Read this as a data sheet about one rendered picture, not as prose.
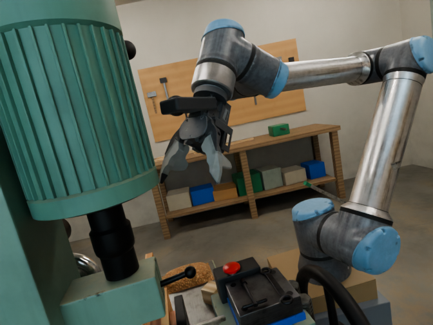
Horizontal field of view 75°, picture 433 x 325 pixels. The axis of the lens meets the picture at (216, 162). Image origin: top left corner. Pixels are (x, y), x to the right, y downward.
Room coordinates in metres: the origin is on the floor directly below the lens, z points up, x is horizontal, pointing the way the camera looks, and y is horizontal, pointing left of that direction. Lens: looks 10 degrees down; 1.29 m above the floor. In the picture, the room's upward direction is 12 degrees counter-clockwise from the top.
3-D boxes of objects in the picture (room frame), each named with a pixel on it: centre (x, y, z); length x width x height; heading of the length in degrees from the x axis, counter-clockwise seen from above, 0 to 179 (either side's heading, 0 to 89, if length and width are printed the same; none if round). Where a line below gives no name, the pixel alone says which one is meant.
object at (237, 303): (0.42, -0.02, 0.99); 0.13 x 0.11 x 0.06; 10
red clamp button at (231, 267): (0.45, 0.01, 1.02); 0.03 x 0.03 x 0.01
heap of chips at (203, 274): (0.64, 0.13, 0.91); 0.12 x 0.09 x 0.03; 100
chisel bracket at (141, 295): (0.41, 0.20, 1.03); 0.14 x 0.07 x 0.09; 100
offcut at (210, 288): (0.54, 0.06, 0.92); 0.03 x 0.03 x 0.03; 53
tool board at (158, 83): (3.65, -0.29, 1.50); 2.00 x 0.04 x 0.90; 93
